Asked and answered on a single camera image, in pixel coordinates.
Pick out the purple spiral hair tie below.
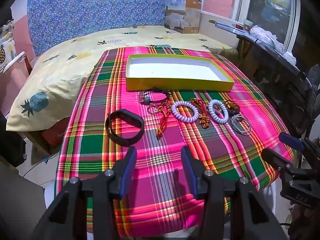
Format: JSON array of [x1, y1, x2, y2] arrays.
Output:
[[171, 101, 199, 124]]

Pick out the brown beaded bracelet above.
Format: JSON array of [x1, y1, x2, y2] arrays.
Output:
[[224, 100, 241, 117]]

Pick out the grey cloth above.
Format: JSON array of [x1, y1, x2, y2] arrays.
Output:
[[308, 64, 320, 91]]

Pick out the white framed window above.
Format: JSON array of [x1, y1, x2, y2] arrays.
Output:
[[235, 0, 301, 53]]

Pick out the pale blue spiral hair tie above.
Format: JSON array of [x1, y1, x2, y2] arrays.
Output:
[[208, 99, 229, 124]]

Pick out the yellow-green shallow cardboard box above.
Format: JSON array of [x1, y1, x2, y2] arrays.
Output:
[[125, 54, 235, 92]]

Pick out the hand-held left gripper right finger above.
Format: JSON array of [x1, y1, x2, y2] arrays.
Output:
[[180, 145, 288, 240]]

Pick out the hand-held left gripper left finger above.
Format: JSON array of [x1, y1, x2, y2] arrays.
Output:
[[30, 145, 138, 240]]

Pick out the white elastic hair ties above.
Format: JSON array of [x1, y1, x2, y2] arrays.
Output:
[[230, 114, 252, 136]]

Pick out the gold ring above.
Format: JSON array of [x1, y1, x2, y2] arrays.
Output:
[[147, 105, 161, 116]]

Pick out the white chair rail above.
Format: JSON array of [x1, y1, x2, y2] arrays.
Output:
[[0, 51, 33, 75]]

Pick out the cardboard bedding package box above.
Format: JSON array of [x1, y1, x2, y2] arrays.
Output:
[[164, 0, 205, 34]]

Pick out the white crumpled cloth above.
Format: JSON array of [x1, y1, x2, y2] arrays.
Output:
[[250, 25, 297, 65]]

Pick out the dark desk with blue cover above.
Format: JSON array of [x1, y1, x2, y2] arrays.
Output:
[[209, 19, 316, 133]]

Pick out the black rubber wristband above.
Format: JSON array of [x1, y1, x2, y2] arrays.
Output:
[[105, 109, 145, 146]]

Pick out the pink green plaid tablecloth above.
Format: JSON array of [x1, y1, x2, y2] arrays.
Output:
[[54, 46, 296, 238]]

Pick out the black bag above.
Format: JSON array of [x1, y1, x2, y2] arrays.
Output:
[[0, 119, 27, 168]]

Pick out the black cord bracelet with beads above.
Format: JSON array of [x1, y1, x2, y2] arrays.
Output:
[[139, 87, 173, 106]]

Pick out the red yellow braided knot cord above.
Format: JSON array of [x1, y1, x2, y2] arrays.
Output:
[[191, 97, 211, 129], [156, 100, 176, 141]]

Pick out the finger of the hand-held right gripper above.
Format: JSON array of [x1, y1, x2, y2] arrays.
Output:
[[279, 132, 320, 156], [261, 148, 293, 178]]

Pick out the yellow pineapple print bed sheet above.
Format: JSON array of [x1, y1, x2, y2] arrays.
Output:
[[6, 25, 238, 133]]

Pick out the pineapple print cushion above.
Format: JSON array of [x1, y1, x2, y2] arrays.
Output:
[[0, 34, 17, 68]]

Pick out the blue floral headboard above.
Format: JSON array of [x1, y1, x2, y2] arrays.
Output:
[[27, 0, 182, 57]]

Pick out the red box under bed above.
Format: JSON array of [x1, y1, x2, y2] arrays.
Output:
[[41, 117, 71, 147]]

